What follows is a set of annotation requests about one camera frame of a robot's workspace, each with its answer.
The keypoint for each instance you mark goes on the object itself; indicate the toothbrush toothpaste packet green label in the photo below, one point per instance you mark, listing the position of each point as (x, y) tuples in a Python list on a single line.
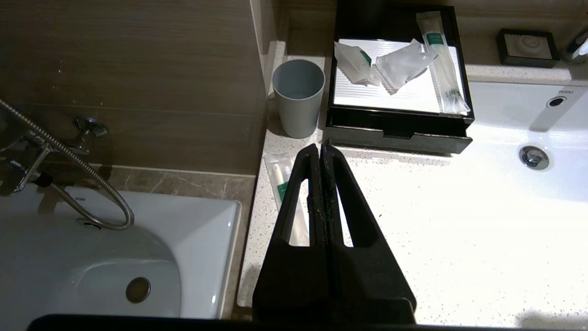
[(278, 177)]

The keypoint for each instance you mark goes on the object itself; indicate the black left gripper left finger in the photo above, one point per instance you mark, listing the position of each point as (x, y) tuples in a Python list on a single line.
[(294, 285)]

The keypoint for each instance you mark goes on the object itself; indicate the small sachet green label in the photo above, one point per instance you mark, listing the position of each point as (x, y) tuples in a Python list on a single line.
[(353, 66)]

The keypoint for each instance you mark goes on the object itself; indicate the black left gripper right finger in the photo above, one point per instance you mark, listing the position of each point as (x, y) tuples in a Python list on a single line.
[(367, 285)]

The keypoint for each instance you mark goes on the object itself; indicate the long toothbrush packet green band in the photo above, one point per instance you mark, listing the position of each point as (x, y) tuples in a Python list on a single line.
[(443, 69)]

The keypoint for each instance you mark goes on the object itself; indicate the white bathtub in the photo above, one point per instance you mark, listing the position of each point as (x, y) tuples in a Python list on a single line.
[(193, 243)]

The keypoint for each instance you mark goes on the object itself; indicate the white sink basin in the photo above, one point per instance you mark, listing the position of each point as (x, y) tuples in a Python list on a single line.
[(505, 119)]

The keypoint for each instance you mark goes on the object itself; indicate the black amenity box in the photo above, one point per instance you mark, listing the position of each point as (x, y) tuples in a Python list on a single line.
[(395, 18)]

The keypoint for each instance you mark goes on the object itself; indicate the clear sachet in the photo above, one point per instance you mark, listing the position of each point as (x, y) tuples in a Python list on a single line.
[(402, 66)]

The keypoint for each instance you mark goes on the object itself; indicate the black soap dish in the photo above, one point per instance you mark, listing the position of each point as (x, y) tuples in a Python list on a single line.
[(527, 46)]

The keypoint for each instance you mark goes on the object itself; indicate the grey plastic cup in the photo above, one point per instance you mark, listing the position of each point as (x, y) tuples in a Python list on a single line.
[(298, 105)]

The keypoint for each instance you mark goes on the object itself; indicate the chrome sink drain stopper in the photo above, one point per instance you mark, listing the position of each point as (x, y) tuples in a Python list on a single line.
[(534, 157)]

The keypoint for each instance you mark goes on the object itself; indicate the chrome sink faucet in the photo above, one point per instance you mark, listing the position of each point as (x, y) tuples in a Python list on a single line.
[(579, 48)]

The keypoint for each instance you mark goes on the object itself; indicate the chrome bathtub faucet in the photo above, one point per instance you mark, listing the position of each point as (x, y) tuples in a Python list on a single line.
[(25, 161)]

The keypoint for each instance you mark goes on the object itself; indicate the bathtub drain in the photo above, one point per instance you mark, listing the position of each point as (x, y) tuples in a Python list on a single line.
[(138, 290)]

